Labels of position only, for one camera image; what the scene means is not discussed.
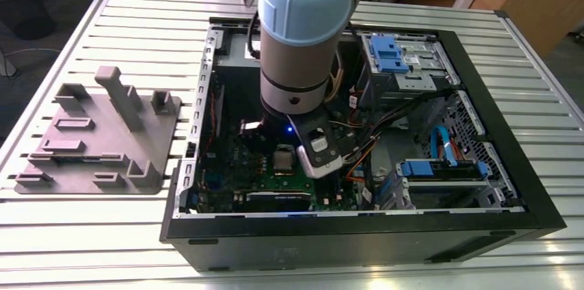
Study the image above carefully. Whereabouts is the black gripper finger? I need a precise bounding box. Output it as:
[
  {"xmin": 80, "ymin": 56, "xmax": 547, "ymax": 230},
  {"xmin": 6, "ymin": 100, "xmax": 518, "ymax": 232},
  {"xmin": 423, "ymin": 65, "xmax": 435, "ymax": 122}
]
[{"xmin": 239, "ymin": 120, "xmax": 275, "ymax": 149}]

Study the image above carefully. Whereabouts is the silver CPU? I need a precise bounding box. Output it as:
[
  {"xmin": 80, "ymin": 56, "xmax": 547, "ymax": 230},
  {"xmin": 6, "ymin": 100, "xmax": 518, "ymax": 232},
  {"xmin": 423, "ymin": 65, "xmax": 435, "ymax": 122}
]
[{"xmin": 274, "ymin": 150, "xmax": 296, "ymax": 175}]

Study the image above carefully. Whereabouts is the CPU socket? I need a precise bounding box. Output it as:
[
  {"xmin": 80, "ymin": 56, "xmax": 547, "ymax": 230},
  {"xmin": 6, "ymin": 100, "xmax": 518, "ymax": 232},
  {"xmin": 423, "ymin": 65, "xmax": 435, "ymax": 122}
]
[{"xmin": 272, "ymin": 150, "xmax": 299, "ymax": 178}]

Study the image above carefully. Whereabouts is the grey power supply unit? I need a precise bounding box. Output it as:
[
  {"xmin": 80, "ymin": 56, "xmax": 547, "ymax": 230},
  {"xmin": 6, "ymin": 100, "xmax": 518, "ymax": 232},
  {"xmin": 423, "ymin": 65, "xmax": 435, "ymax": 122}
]
[{"xmin": 212, "ymin": 32, "xmax": 266, "ymax": 123}]

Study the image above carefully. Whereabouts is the green motherboard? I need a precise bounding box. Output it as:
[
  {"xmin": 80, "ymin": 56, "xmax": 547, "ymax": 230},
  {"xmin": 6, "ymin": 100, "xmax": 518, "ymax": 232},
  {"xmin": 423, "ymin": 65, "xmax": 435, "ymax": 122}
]
[{"xmin": 195, "ymin": 122, "xmax": 366, "ymax": 213}]

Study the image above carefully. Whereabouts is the black graphics card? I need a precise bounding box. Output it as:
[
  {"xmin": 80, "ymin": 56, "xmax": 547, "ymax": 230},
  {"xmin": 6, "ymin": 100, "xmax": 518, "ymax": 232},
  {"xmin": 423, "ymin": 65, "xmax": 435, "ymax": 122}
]
[{"xmin": 231, "ymin": 189, "xmax": 315, "ymax": 213}]

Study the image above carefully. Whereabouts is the black RAM slot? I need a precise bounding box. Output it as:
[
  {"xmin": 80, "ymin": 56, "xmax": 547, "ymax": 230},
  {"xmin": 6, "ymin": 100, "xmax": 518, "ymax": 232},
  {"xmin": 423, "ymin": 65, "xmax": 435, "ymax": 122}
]
[
  {"xmin": 316, "ymin": 177, "xmax": 331, "ymax": 204},
  {"xmin": 331, "ymin": 170, "xmax": 344, "ymax": 202}
]

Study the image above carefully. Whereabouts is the silver drive cage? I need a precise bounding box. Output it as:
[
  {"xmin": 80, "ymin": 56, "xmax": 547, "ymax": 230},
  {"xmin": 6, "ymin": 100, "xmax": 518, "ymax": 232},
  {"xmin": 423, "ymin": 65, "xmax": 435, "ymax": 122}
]
[{"xmin": 358, "ymin": 32, "xmax": 462, "ymax": 108}]

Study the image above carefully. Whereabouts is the grey parts rack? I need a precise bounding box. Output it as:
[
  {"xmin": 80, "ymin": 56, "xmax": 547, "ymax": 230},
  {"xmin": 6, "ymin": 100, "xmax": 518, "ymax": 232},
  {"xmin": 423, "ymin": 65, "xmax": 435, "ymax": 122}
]
[{"xmin": 14, "ymin": 66, "xmax": 184, "ymax": 196}]

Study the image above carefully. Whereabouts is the hard disk in blue carrier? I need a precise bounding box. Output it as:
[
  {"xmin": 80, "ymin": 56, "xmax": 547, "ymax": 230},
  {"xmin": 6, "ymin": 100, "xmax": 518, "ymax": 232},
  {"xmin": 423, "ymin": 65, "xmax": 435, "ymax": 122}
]
[{"xmin": 398, "ymin": 161, "xmax": 488, "ymax": 182}]

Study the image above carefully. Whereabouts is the black PC case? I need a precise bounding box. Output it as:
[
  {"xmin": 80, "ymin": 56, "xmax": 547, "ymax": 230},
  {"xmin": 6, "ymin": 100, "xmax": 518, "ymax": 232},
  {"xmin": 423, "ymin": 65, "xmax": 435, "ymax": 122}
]
[{"xmin": 158, "ymin": 15, "xmax": 568, "ymax": 273}]

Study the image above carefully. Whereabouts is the green RAM stick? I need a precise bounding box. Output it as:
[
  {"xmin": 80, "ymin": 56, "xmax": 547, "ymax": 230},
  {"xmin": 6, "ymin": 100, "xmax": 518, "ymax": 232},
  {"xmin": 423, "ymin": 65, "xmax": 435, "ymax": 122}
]
[{"xmin": 51, "ymin": 155, "xmax": 106, "ymax": 163}]

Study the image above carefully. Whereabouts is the silver disk bay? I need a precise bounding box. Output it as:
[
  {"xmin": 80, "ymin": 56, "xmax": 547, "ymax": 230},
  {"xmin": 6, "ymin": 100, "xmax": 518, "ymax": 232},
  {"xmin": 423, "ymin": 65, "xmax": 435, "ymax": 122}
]
[{"xmin": 372, "ymin": 159, "xmax": 515, "ymax": 211}]

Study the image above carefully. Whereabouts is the white stand foot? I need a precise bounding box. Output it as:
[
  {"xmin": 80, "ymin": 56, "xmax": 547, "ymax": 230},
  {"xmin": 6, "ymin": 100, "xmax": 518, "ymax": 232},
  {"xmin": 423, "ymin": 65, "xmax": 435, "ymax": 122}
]
[{"xmin": 0, "ymin": 49, "xmax": 19, "ymax": 79}]

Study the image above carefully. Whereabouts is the dark office chair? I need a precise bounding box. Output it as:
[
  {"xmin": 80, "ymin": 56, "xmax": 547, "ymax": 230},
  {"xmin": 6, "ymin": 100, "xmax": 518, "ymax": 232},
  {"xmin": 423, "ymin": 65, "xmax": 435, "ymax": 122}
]
[{"xmin": 0, "ymin": 0, "xmax": 63, "ymax": 41}]

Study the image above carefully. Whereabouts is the wooden cabinet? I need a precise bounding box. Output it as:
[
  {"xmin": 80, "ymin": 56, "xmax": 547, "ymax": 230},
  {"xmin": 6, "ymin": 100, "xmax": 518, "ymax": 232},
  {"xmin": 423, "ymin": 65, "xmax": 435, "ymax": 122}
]
[{"xmin": 470, "ymin": 0, "xmax": 584, "ymax": 60}]

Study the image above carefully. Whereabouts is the multicolour wire bundle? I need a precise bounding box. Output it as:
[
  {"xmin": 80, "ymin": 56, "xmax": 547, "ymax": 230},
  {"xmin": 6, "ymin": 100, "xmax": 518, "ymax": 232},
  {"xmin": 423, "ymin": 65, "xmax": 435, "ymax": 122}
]
[{"xmin": 331, "ymin": 117, "xmax": 374, "ymax": 131}]

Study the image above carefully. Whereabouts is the yellow wire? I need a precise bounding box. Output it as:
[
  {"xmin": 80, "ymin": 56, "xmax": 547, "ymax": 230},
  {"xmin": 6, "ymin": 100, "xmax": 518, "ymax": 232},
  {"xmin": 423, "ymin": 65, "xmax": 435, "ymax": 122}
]
[{"xmin": 327, "ymin": 53, "xmax": 344, "ymax": 101}]

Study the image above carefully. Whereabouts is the orange wire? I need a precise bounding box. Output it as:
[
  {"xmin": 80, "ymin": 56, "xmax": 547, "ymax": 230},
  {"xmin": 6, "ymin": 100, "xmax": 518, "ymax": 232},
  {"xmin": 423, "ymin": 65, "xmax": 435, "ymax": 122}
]
[{"xmin": 344, "ymin": 162, "xmax": 366, "ymax": 183}]

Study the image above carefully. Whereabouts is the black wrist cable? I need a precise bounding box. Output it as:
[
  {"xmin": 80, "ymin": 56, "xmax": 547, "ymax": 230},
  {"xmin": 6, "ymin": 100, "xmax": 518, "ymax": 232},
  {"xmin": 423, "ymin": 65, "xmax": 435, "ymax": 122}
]
[{"xmin": 239, "ymin": 0, "xmax": 264, "ymax": 62}]

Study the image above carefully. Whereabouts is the black wire bundle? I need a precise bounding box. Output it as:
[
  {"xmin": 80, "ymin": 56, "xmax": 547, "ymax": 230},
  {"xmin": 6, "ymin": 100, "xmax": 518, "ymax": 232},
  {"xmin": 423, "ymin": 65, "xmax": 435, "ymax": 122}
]
[{"xmin": 367, "ymin": 90, "xmax": 460, "ymax": 140}]

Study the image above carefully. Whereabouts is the blue flat wire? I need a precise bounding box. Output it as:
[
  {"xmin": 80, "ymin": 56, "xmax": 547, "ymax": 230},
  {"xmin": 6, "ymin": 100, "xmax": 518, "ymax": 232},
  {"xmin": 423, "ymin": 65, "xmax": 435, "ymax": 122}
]
[{"xmin": 372, "ymin": 179, "xmax": 396, "ymax": 211}]

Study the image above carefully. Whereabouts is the blue plastic drive bracket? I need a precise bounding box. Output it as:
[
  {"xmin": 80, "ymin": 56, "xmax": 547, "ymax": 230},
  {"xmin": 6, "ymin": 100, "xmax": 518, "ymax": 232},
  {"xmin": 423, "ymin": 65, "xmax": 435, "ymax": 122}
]
[{"xmin": 371, "ymin": 35, "xmax": 411, "ymax": 75}]

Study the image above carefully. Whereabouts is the blue data wire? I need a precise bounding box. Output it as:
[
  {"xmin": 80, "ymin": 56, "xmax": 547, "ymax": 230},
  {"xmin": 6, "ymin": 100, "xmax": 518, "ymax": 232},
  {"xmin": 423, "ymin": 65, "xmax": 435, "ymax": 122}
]
[{"xmin": 430, "ymin": 125, "xmax": 463, "ymax": 168}]

